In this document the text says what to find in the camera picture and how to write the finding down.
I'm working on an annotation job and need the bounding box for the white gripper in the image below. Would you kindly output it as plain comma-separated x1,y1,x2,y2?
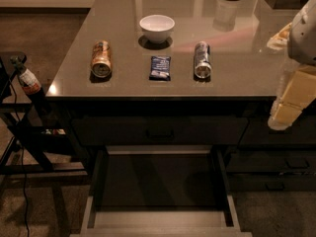
267,0,316,130

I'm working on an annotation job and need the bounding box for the silver blue redbull can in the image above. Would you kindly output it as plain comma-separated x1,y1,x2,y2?
194,41,212,79

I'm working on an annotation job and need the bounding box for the orange soda can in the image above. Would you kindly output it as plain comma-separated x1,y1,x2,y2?
91,40,112,78

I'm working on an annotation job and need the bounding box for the open middle drawer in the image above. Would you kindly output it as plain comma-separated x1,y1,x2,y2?
70,149,253,237

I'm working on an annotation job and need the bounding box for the closed top drawer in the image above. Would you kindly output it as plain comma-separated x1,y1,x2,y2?
71,117,248,146

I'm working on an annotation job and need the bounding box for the blue snack packet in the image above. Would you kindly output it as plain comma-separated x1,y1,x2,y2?
149,56,171,81

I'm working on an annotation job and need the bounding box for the white ceramic bowl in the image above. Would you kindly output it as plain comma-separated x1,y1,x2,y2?
139,15,175,43

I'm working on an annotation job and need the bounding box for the dark soda bottle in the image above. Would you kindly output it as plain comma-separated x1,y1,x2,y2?
10,56,51,117

